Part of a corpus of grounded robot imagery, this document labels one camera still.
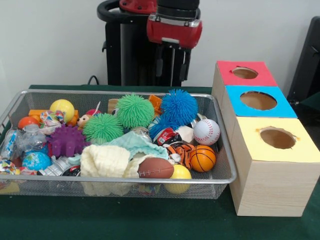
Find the green cloth side table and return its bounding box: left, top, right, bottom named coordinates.
left=298, top=90, right=320, bottom=111

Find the orange basketball toy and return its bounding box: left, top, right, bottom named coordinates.
left=189, top=144, right=217, bottom=173

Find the purple knobbly ball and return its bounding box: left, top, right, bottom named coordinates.
left=46, top=124, right=88, bottom=159

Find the cream knitted cloth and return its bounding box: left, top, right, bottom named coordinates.
left=79, top=144, right=151, bottom=197

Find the white baseball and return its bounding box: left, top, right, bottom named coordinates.
left=192, top=118, right=221, bottom=147

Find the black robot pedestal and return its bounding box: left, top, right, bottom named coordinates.
left=96, top=0, right=201, bottom=87

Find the wooden three-hole box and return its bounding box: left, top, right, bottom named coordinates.
left=211, top=60, right=320, bottom=217

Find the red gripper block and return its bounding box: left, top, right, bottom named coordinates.
left=146, top=13, right=203, bottom=81

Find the brown football toy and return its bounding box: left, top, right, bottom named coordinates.
left=136, top=157, right=175, bottom=179

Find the black upright panel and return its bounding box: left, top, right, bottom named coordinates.
left=286, top=16, right=320, bottom=102

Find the green spiky rubber ball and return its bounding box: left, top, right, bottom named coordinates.
left=82, top=112, right=125, bottom=145
left=115, top=93, right=156, bottom=130

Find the yellow smooth ball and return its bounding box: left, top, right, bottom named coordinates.
left=164, top=164, right=193, bottom=195

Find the black looped cable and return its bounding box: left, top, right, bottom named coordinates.
left=87, top=74, right=101, bottom=86

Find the dark green tablecloth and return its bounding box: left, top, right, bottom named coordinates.
left=0, top=84, right=320, bottom=240

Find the blue spiky rubber ball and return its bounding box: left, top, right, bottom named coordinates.
left=159, top=89, right=199, bottom=126

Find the silver mesh bin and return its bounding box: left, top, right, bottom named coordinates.
left=0, top=89, right=238, bottom=200

